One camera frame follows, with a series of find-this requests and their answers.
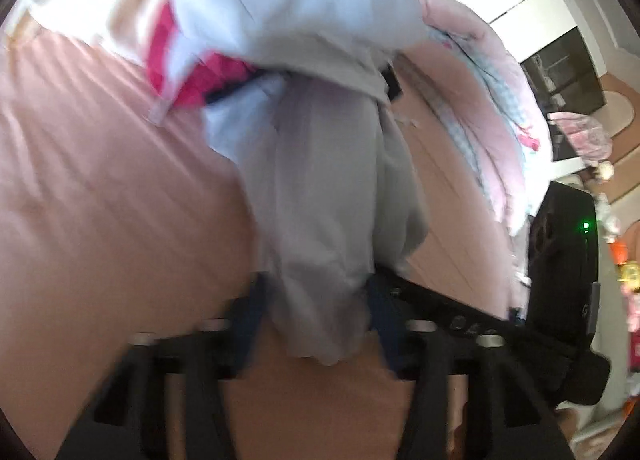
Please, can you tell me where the light grey white garment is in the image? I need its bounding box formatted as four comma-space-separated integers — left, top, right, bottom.
203, 74, 427, 365

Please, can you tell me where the dark glass cabinet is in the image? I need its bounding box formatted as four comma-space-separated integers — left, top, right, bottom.
521, 28, 605, 116

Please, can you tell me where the pile of white pink clothes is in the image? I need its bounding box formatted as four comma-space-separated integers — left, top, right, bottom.
3, 0, 426, 131

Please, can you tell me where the white wardrobe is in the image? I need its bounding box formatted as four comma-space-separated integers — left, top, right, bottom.
456, 0, 577, 63

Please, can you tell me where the pink blue folded quilt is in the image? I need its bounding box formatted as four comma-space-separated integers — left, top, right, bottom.
396, 0, 552, 235

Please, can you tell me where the pink bed sheet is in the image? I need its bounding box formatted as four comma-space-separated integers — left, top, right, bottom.
1, 31, 512, 459

